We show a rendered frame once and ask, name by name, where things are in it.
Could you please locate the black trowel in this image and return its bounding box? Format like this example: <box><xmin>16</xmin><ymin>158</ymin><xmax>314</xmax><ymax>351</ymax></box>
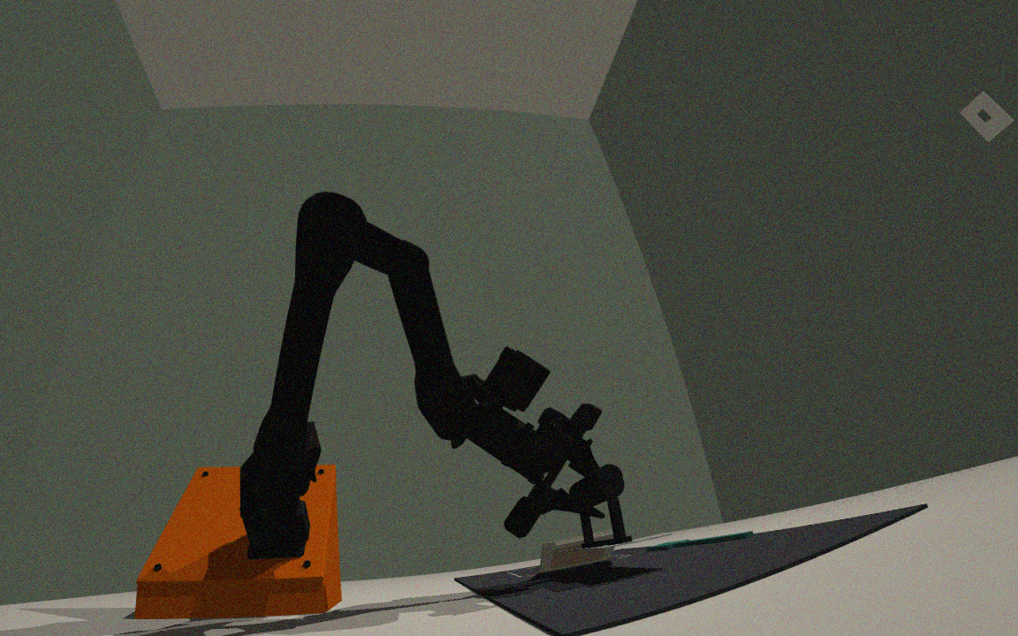
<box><xmin>554</xmin><ymin>464</ymin><xmax>665</xmax><ymax>553</ymax></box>

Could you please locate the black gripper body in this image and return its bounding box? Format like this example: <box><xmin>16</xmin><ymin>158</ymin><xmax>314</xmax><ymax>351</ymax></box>
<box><xmin>495</xmin><ymin>404</ymin><xmax>602</xmax><ymax>539</ymax></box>

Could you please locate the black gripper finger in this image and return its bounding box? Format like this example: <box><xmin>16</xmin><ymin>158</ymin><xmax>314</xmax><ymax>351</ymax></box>
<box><xmin>568</xmin><ymin>438</ymin><xmax>600</xmax><ymax>477</ymax></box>
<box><xmin>541</xmin><ymin>488</ymin><xmax>605</xmax><ymax>519</ymax></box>

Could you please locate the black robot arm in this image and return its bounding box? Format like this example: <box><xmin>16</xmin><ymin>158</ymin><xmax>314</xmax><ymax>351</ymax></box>
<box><xmin>239</xmin><ymin>192</ymin><xmax>574</xmax><ymax>560</ymax></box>

